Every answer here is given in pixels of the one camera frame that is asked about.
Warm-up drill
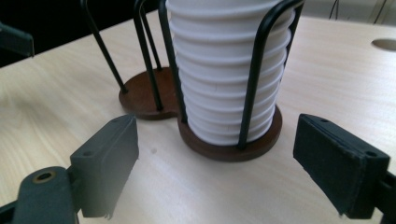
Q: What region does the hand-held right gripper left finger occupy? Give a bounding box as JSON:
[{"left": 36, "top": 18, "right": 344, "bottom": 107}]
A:
[{"left": 68, "top": 113, "right": 140, "bottom": 220}]

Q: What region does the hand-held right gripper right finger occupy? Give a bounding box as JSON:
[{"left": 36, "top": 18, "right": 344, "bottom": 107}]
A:
[{"left": 292, "top": 113, "right": 391, "bottom": 220}]

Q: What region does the black wire cup holder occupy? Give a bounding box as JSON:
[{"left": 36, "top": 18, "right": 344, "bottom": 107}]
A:
[{"left": 78, "top": 0, "right": 306, "bottom": 163}]

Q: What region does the stack of white cups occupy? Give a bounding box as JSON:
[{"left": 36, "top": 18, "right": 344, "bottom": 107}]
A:
[{"left": 164, "top": 0, "right": 296, "bottom": 147}]

